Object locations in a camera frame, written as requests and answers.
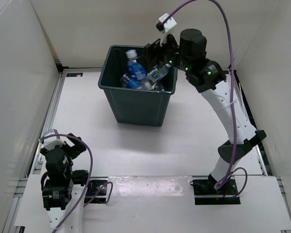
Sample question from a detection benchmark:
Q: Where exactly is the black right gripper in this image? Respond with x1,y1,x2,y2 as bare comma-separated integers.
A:
137,30,193,73

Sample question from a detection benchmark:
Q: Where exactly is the clear bottle white blue label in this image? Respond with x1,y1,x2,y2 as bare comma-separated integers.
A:
147,64,171,83

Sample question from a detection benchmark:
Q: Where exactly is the clear bottle dark blue label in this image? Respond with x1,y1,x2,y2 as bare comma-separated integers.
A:
126,50,147,81

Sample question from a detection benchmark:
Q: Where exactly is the clear bottle apple label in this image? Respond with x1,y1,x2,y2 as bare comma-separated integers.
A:
151,83,165,92

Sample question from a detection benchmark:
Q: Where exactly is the clear unlabelled plastic bottle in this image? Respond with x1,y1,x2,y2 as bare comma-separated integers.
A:
140,81,153,90

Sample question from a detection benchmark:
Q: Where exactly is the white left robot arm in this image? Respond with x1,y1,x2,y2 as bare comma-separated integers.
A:
40,129,93,233

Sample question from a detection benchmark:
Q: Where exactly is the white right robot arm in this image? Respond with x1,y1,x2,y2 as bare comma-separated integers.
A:
137,29,266,194

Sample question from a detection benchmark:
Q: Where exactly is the dark green plastic bin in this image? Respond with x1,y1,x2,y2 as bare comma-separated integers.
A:
98,45,178,127

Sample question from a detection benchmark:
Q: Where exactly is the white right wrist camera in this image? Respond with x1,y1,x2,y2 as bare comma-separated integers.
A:
156,13,177,47

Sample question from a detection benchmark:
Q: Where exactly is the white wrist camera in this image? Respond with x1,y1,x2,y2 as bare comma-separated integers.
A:
156,13,177,47
39,129,65,150

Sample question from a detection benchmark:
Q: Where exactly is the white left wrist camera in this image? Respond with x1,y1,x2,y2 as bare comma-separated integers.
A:
39,129,65,150

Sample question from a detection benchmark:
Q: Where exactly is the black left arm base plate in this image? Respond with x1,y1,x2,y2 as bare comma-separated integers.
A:
83,176,110,204

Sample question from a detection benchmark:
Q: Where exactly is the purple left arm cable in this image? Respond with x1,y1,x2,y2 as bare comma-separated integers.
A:
38,134,113,230

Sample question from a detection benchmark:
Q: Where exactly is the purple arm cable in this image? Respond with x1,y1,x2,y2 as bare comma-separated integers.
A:
166,0,248,199
38,134,113,230

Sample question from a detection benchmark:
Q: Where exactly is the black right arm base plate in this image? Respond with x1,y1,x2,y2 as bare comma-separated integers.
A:
190,179,241,205

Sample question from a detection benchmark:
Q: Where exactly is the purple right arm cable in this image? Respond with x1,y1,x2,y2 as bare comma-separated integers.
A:
166,0,248,199

